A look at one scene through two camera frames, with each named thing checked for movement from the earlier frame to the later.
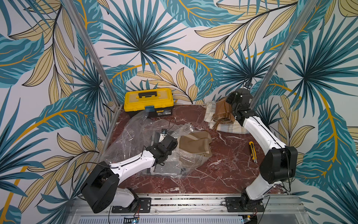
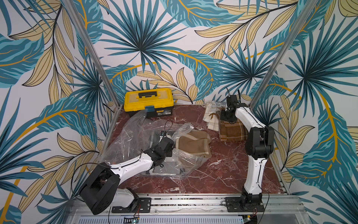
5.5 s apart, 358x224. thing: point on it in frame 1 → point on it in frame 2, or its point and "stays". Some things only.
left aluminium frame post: [79, 22] stays
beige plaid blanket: [232, 128] stays
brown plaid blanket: [223, 113] → [236, 131]
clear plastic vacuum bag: [194, 146] stays
